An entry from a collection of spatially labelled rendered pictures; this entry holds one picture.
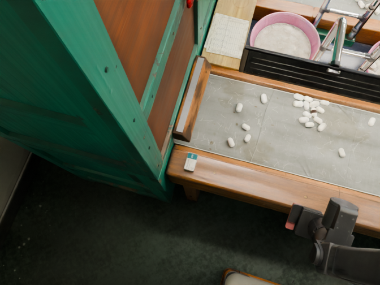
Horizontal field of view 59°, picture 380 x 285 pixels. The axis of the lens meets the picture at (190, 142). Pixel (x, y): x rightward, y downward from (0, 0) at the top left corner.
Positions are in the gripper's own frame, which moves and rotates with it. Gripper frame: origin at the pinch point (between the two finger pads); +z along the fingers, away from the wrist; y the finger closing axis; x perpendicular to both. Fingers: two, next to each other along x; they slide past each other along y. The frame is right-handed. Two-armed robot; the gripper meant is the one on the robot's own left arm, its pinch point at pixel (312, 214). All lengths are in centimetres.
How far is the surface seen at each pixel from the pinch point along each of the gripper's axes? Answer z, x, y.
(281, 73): 8.4, -33.0, 17.7
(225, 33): 47, -44, 39
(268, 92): 43, -27, 17
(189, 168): 21.7, 4.0, 36.4
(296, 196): 24.3, 3.4, -0.5
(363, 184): 31.7, -5.7, -21.9
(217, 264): 78, 67, 13
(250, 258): 82, 59, -3
